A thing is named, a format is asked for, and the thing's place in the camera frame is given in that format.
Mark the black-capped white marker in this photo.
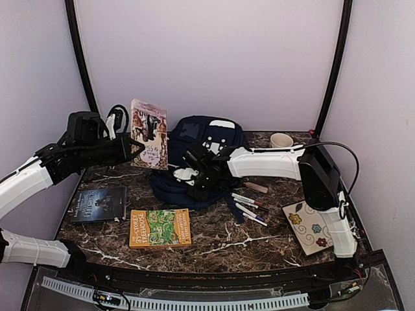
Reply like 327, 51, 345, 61
233, 198, 270, 213

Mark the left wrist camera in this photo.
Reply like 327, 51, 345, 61
106, 109, 123, 140

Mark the black frame post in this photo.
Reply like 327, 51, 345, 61
64, 0, 100, 115
314, 0, 353, 138

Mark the dark Wuthering Heights book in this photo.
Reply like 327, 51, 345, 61
71, 186, 126, 224

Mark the pink Taming of Shrew book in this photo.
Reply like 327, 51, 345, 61
130, 98, 168, 170

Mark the navy blue student backpack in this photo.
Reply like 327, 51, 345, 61
148, 115, 248, 224

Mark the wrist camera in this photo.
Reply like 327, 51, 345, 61
173, 168, 199, 186
106, 109, 123, 140

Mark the red-capped white marker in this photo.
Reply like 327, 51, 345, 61
231, 192, 263, 206

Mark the grey slotted cable duct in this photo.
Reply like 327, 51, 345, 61
40, 277, 309, 310

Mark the orange 39-Storey Treehouse book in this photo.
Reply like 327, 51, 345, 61
128, 209, 192, 249

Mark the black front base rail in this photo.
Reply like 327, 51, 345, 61
21, 250, 404, 310

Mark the left black frame post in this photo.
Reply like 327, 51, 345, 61
64, 0, 100, 115

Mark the square floral ceramic plate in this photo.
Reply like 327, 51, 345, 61
282, 201, 333, 256

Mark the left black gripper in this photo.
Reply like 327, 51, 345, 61
77, 133, 145, 168

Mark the purple-capped white marker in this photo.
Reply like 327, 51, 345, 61
235, 203, 264, 222

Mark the right black frame post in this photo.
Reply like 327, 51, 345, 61
314, 0, 353, 138

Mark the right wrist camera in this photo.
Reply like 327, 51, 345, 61
173, 168, 199, 186

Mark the blue-capped white marker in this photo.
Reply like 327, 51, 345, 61
239, 211, 268, 227

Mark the pink pencil-shaped eraser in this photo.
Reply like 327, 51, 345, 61
243, 182, 268, 194

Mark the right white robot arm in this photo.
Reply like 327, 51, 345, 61
182, 140, 358, 281

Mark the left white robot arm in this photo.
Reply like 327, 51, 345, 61
1, 105, 145, 282

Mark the cream floral ceramic mug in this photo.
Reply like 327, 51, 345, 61
270, 133, 294, 148

